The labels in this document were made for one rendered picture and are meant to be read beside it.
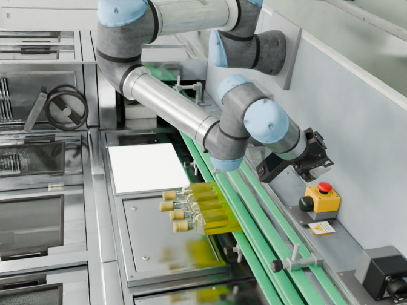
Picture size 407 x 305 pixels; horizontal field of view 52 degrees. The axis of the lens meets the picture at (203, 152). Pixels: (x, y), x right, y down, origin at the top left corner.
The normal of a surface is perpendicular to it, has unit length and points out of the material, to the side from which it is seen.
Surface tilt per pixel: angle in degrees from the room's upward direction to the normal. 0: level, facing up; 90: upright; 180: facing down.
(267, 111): 45
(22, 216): 90
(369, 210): 0
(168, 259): 90
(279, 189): 90
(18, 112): 89
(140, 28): 119
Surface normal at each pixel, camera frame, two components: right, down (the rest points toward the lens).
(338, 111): -0.96, 0.07
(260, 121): -0.54, -0.32
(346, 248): 0.07, -0.88
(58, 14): 0.27, 0.46
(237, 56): 0.25, 0.65
